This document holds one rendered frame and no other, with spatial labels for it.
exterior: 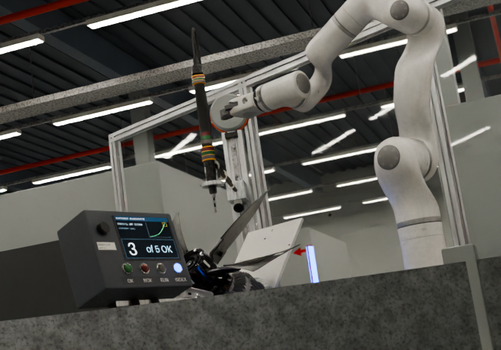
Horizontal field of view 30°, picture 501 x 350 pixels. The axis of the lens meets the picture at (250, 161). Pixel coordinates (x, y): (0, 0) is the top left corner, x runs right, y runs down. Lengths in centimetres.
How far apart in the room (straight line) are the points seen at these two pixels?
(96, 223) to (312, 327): 102
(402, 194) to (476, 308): 136
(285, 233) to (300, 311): 213
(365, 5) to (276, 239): 99
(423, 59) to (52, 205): 315
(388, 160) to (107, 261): 82
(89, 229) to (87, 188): 317
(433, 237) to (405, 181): 16
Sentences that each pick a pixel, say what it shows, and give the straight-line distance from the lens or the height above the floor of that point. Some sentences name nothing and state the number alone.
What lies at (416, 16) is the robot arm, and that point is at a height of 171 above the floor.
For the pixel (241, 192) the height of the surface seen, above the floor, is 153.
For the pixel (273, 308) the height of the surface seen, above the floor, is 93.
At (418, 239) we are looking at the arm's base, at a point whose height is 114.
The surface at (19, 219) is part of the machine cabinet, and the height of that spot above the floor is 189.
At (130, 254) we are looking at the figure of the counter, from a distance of 209.
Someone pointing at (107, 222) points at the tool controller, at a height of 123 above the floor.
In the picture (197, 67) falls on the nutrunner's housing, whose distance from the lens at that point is 304.
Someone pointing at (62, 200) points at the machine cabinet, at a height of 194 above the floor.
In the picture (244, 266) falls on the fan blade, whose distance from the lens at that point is 272.
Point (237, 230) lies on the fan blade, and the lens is 305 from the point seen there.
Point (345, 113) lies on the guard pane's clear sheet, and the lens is 353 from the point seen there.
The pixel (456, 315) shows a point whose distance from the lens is 115.
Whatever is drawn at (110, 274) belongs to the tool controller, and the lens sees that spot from 204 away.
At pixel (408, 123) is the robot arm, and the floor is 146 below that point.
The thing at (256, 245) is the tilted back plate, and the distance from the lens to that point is 333.
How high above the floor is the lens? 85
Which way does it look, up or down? 13 degrees up
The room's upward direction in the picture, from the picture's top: 8 degrees counter-clockwise
